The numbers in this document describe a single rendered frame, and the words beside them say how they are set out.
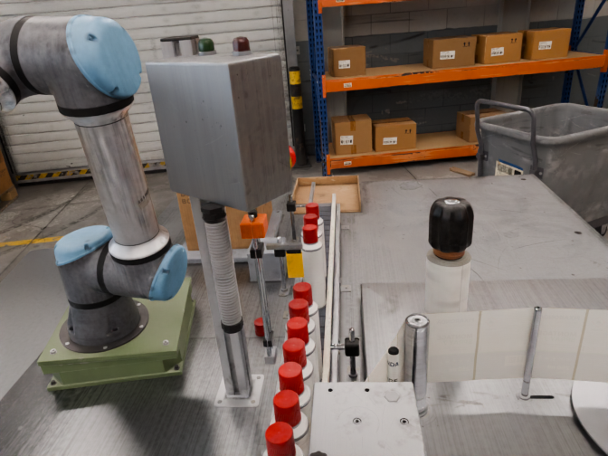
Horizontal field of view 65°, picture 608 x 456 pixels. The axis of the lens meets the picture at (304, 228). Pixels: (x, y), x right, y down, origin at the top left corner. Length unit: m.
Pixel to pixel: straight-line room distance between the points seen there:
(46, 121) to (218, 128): 5.05
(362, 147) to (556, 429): 4.02
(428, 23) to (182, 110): 4.96
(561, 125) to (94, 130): 3.33
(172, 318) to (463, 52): 4.15
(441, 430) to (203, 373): 0.50
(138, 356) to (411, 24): 4.83
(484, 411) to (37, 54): 0.90
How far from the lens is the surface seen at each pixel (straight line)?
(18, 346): 1.38
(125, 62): 0.82
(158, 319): 1.16
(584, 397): 0.98
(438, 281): 0.97
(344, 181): 2.03
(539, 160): 2.97
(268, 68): 0.63
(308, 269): 1.07
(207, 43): 0.71
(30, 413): 1.16
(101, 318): 1.10
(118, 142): 0.85
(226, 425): 0.97
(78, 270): 1.05
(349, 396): 0.55
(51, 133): 5.64
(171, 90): 0.68
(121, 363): 1.11
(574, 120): 3.74
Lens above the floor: 1.53
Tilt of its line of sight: 25 degrees down
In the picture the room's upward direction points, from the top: 5 degrees counter-clockwise
